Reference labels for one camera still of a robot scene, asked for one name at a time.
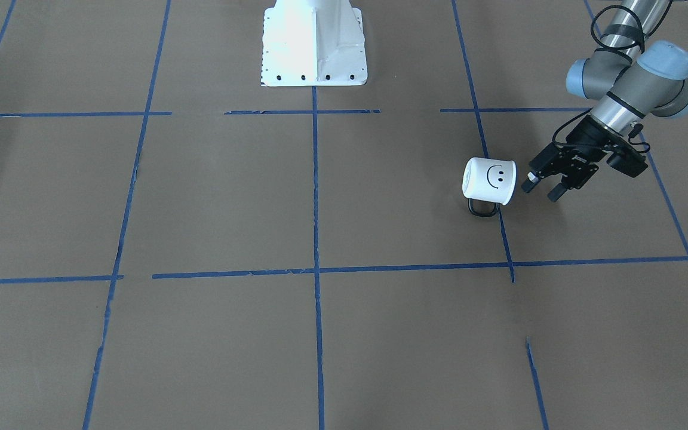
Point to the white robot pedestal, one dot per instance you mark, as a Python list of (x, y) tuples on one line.
[(313, 44)]

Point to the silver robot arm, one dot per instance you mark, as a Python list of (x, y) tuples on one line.
[(629, 78)]

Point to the white smiley mug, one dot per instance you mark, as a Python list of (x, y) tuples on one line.
[(489, 180)]

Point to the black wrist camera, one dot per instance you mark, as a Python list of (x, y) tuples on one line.
[(626, 160)]

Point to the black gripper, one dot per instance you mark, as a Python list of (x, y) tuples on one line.
[(583, 143)]

